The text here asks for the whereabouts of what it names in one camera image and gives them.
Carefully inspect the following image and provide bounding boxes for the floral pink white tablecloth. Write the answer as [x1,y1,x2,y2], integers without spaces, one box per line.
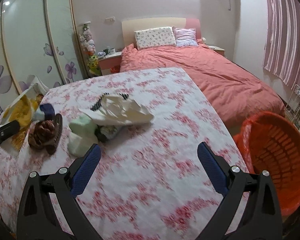
[0,68,247,239]

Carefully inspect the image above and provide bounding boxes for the light green sock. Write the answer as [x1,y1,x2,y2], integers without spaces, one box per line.
[68,114,98,157]

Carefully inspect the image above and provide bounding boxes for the small orange bin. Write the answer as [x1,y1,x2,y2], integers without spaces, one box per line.
[110,66,120,74]

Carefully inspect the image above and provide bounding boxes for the pink white nightstand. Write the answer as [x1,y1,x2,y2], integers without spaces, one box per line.
[98,52,122,75]

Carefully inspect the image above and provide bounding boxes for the brown knit scrunchie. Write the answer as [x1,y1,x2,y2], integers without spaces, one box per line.
[28,120,56,150]

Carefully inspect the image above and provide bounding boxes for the floral sliding wardrobe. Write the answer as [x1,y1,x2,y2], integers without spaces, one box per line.
[0,0,87,114]

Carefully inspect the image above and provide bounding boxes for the white wire rack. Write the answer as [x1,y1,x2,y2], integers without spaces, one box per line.
[285,85,300,132]

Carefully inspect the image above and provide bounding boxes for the yellow printed paper wrapper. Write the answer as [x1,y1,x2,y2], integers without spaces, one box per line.
[0,83,46,157]

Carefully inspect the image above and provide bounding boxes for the far bedside table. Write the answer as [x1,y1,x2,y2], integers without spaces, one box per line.
[208,45,225,57]

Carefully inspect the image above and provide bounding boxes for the blue floral tube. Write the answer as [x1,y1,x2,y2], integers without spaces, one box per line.
[94,125,122,142]

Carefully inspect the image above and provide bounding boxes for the pink striped pillow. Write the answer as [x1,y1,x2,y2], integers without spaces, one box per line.
[173,27,198,47]

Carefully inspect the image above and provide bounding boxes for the white plastic bag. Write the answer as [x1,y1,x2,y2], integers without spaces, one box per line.
[79,94,154,126]

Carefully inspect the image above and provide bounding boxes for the pink striped curtain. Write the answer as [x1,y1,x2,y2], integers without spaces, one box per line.
[263,0,300,88]

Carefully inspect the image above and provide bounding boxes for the white mug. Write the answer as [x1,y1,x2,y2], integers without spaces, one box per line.
[109,48,116,55]

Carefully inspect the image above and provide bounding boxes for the black dotted mat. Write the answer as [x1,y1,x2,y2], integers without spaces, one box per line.
[90,93,129,111]

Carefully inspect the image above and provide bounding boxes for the orange plastic laundry basket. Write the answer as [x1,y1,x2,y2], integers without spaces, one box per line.
[234,112,300,216]

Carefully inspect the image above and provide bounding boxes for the floral white pillow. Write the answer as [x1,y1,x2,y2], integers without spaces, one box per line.
[134,27,176,50]

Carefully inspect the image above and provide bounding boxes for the hanging plush toy stack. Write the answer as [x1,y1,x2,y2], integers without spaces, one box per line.
[79,22,102,77]

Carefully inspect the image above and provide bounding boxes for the coral pink duvet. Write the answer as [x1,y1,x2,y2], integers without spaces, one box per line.
[120,43,285,128]

